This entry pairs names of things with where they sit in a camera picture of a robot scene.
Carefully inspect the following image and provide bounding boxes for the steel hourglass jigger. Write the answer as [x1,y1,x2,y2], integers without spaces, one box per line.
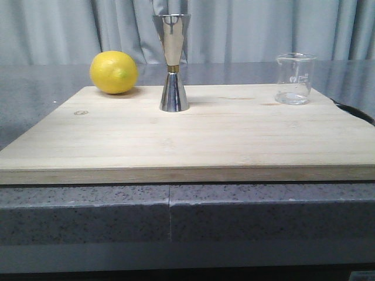
[152,14,190,112]

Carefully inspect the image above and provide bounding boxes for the small glass beaker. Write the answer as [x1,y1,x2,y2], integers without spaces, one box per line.
[275,52,316,105]

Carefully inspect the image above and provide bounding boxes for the light wooden cutting board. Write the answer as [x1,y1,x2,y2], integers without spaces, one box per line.
[1,84,374,184]

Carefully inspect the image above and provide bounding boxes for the yellow lemon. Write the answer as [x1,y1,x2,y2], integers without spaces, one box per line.
[89,50,138,94]

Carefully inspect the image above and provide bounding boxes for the grey curtain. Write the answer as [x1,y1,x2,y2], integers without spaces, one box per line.
[1,1,374,65]

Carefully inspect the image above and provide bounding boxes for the black cutting board handle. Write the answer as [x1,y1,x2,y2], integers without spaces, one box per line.
[332,99,374,126]

